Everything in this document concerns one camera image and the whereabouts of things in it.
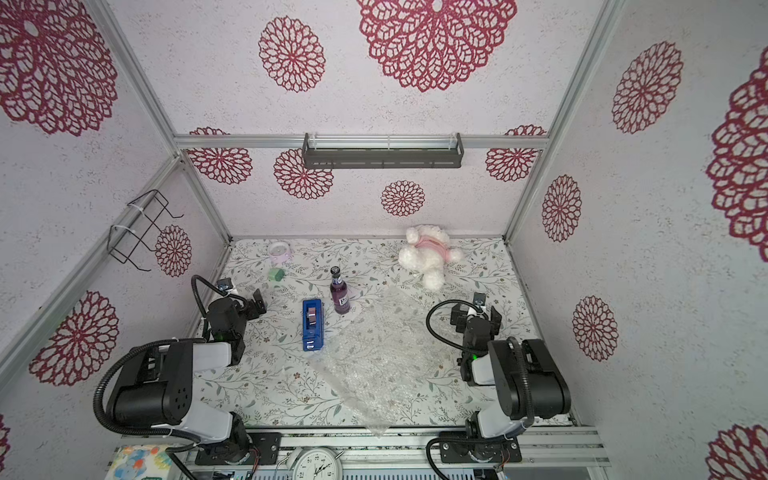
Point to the blue tape dispenser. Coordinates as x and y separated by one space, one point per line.
312 325

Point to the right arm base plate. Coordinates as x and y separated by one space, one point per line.
455 448

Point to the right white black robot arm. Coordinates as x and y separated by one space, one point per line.
528 384

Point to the white teddy bear pink shirt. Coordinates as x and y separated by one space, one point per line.
427 252

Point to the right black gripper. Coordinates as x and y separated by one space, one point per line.
475 324

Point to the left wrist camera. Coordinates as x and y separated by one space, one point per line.
225 285

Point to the purple glass bottle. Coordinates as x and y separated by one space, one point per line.
339 292

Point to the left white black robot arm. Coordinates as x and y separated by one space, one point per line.
150 390

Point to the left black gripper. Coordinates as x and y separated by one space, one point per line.
253 306

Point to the white analog clock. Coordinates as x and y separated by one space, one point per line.
318 464

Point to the black wall shelf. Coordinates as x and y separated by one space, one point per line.
389 153

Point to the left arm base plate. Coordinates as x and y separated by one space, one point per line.
259 447

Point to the colourful patterned box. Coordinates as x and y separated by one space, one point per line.
142 462

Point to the black wire wall rack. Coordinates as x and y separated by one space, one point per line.
124 240

